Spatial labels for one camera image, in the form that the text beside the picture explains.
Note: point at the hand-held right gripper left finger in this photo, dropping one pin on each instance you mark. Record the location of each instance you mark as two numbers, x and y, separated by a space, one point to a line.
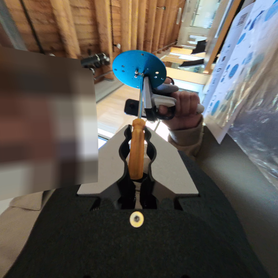
108 169

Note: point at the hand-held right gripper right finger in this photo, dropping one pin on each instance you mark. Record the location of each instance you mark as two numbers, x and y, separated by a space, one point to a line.
173 171

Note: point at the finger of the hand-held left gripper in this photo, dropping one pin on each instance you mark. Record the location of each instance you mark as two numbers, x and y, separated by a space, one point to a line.
167 88
147 97

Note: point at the blue round metal disc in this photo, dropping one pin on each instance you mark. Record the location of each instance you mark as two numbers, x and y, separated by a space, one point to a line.
130 63

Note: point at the person's left forearm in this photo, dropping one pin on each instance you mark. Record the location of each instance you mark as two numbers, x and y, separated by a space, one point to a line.
186 139

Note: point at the wood-edged office desk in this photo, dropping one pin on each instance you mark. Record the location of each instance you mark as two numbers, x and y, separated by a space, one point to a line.
219 37

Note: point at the person's left hand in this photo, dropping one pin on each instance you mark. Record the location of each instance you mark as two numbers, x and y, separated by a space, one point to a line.
186 108

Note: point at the beige roller blind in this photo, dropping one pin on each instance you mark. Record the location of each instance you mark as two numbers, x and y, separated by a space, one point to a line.
113 108

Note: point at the black ceiling pipe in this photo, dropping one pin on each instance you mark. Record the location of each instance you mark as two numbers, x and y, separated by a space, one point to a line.
93 58

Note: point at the white assembly instruction sheet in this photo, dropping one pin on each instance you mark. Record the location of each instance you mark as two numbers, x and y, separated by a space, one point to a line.
228 54

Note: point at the clear plastic bag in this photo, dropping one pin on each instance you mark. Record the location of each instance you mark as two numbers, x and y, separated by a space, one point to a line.
256 141

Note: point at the person's beige jacket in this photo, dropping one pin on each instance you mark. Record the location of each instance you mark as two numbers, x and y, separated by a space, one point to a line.
15 228

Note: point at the grey metal ceiling duct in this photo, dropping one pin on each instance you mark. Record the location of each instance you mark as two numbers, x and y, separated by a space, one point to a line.
8 26

